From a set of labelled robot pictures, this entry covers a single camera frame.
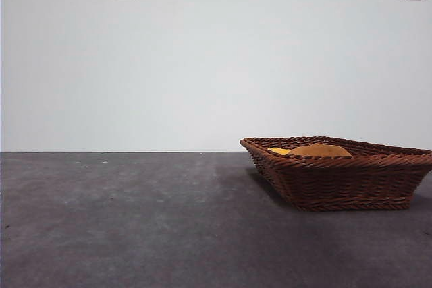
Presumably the yellow corn cob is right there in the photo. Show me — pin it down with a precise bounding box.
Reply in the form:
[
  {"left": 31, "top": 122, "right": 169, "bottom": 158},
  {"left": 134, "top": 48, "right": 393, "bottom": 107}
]
[{"left": 267, "top": 146, "right": 292, "bottom": 156}]

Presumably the brown potato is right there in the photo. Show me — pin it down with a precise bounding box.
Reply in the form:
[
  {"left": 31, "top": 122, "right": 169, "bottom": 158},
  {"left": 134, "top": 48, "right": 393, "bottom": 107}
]
[{"left": 288, "top": 143, "right": 353, "bottom": 158}]

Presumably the brown wicker basket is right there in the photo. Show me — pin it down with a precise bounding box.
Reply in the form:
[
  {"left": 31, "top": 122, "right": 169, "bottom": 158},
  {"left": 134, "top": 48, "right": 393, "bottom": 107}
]
[{"left": 239, "top": 136, "right": 432, "bottom": 212}]

